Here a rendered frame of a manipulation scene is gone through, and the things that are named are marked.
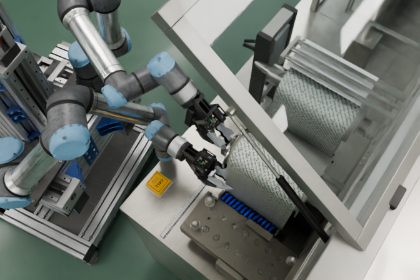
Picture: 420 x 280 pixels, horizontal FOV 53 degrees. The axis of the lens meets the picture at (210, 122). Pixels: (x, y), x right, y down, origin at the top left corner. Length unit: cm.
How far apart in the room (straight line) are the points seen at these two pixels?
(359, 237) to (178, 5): 51
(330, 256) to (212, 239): 68
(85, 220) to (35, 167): 97
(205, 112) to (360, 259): 61
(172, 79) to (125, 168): 130
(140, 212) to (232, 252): 40
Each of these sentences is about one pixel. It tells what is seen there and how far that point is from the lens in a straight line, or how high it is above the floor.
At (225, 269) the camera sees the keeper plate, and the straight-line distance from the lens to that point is 144.
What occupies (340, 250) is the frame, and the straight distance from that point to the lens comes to 83.
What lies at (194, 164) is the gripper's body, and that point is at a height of 116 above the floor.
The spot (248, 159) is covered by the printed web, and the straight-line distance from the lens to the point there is 124.
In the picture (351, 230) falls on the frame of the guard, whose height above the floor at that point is 169.
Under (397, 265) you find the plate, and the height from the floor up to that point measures 144.
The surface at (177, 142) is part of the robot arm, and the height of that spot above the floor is 115.
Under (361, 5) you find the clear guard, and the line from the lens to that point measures 90.
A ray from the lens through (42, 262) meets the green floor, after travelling 265.
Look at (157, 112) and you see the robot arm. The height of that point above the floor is 106.
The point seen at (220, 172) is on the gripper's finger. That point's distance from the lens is 144.
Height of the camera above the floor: 244
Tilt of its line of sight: 61 degrees down
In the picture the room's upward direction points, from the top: straight up
